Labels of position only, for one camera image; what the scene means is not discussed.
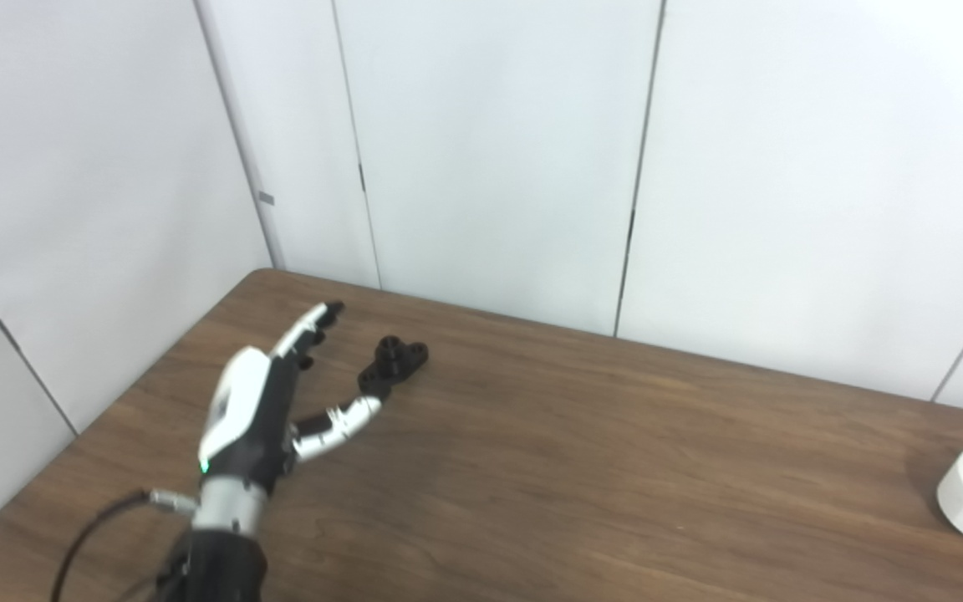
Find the white and black left hand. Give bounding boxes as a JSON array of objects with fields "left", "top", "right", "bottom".
[{"left": 197, "top": 301, "right": 384, "bottom": 494}]

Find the black flanged holder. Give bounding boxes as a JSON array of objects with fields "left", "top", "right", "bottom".
[{"left": 356, "top": 336, "right": 430, "bottom": 400}]

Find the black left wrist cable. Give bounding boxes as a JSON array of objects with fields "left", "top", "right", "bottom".
[{"left": 51, "top": 489, "right": 200, "bottom": 602}]

